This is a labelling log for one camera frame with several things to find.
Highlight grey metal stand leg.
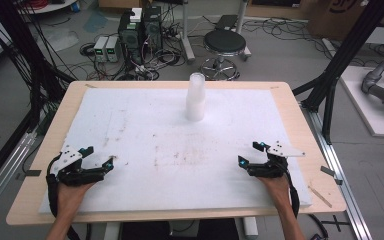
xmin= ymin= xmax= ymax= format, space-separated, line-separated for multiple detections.
xmin=235 ymin=0 xmax=253 ymax=62
xmin=179 ymin=0 xmax=197 ymax=65

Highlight person's left hand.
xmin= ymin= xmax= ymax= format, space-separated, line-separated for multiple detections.
xmin=57 ymin=181 xmax=95 ymax=211

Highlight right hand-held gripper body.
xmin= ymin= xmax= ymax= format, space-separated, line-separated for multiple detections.
xmin=246 ymin=140 xmax=306 ymax=178

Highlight person's right hand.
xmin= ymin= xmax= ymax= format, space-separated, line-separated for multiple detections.
xmin=257 ymin=175 xmax=293 ymax=208

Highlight grey bench power supply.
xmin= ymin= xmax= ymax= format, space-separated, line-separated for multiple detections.
xmin=93 ymin=35 xmax=110 ymax=63
xmin=105 ymin=35 xmax=123 ymax=63

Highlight black sleeved left gripper cable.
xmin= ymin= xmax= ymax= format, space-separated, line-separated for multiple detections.
xmin=45 ymin=152 xmax=81 ymax=240

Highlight person's dark-clothed legs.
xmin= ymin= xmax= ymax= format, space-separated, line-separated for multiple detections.
xmin=119 ymin=218 xmax=238 ymax=240

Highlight grey tape piece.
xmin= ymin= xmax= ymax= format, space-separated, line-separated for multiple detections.
xmin=320 ymin=165 xmax=336 ymax=178

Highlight white floor board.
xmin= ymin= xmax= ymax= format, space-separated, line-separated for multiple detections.
xmin=339 ymin=65 xmax=384 ymax=138

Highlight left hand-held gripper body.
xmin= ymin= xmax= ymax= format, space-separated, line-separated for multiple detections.
xmin=51 ymin=143 xmax=105 ymax=187

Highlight black tape cross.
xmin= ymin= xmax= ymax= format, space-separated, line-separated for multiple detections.
xmin=321 ymin=214 xmax=351 ymax=233

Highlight black sleeved right gripper cable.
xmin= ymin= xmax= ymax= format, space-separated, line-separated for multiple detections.
xmin=279 ymin=159 xmax=302 ymax=219

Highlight black computer tower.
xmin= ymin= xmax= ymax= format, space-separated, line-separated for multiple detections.
xmin=142 ymin=5 xmax=164 ymax=54
xmin=117 ymin=11 xmax=145 ymax=66

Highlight white foam mat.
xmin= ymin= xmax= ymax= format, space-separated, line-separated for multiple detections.
xmin=39 ymin=87 xmax=313 ymax=214

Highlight aluminium rail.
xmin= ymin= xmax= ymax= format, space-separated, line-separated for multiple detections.
xmin=0 ymin=131 xmax=38 ymax=223
xmin=300 ymin=102 xmax=374 ymax=240

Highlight tangle of floor cables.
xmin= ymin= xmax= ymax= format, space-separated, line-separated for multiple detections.
xmin=79 ymin=19 xmax=188 ymax=82

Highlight red cable coil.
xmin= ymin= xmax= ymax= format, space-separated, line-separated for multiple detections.
xmin=22 ymin=0 xmax=50 ymax=10

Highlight small white box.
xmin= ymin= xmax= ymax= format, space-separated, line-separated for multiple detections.
xmin=129 ymin=7 xmax=144 ymax=24

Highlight thin wooden stick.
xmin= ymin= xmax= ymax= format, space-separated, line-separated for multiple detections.
xmin=307 ymin=185 xmax=333 ymax=209

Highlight stack of clear plastic cups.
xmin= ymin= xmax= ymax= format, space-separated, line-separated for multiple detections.
xmin=185 ymin=72 xmax=207 ymax=123

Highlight white round table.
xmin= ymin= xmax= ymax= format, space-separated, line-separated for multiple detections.
xmin=17 ymin=0 xmax=78 ymax=15

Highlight black sleeved gripper cable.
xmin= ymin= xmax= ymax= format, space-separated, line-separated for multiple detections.
xmin=45 ymin=152 xmax=81 ymax=240
xmin=279 ymin=159 xmax=302 ymax=219

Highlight black round stool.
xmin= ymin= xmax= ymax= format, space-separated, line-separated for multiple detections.
xmin=198 ymin=29 xmax=253 ymax=81

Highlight black frame post with cables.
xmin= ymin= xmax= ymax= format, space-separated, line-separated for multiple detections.
xmin=0 ymin=0 xmax=76 ymax=104

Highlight cardboard box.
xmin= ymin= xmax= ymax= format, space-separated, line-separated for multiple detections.
xmin=307 ymin=0 xmax=370 ymax=42

